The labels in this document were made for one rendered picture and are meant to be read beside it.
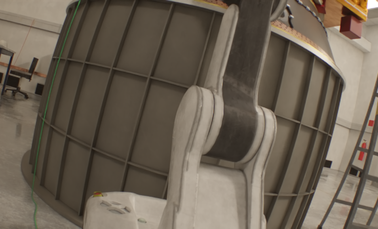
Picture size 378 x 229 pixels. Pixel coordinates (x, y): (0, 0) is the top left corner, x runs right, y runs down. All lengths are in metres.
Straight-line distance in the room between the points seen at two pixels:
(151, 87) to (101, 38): 0.40
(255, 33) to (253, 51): 0.05
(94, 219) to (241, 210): 0.39
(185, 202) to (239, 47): 0.40
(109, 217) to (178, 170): 0.28
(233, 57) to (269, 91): 0.72
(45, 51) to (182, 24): 5.84
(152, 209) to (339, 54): 9.40
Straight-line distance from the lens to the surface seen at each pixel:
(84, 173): 1.62
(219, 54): 0.82
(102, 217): 0.89
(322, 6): 2.31
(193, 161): 0.73
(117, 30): 1.60
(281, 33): 1.52
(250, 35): 0.84
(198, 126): 0.72
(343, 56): 10.36
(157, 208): 1.16
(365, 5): 2.59
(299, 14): 1.84
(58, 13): 7.25
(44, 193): 1.82
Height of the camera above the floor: 0.69
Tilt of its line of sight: level
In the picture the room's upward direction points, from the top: 16 degrees clockwise
